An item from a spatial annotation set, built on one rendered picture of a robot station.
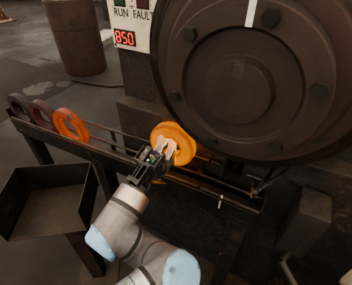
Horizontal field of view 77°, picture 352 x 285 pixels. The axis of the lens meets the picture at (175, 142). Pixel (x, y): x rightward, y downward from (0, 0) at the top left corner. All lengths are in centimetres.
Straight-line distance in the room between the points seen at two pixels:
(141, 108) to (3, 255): 123
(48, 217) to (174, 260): 56
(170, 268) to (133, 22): 64
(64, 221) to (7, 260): 83
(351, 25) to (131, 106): 65
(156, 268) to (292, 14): 47
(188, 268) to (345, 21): 48
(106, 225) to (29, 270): 105
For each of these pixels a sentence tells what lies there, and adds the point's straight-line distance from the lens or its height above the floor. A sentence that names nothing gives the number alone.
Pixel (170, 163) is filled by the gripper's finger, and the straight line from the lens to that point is 66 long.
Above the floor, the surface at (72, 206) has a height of 60.
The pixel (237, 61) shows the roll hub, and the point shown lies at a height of 117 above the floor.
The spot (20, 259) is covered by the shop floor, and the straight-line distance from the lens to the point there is 165.
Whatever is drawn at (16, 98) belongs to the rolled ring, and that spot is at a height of 76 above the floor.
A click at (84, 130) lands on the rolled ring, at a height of 72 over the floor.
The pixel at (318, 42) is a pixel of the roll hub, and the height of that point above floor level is 121.
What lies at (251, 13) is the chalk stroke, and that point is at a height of 124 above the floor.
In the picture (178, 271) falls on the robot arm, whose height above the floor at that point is 84.
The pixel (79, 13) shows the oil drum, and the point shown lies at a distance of 320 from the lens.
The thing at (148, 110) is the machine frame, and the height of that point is 87.
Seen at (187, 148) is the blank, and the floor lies 84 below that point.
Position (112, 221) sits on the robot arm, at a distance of 57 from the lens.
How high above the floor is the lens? 130
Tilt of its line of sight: 41 degrees down
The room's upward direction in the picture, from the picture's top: straight up
